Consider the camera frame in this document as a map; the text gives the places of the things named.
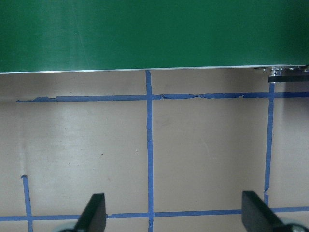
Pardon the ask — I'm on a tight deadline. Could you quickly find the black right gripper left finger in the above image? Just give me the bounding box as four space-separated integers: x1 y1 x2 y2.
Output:
73 193 107 232

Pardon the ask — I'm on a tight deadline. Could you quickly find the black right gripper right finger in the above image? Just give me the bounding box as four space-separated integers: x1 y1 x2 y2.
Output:
241 191 283 232

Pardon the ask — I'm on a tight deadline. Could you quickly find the green conveyor belt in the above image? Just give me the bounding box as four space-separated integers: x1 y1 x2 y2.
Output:
0 0 309 73

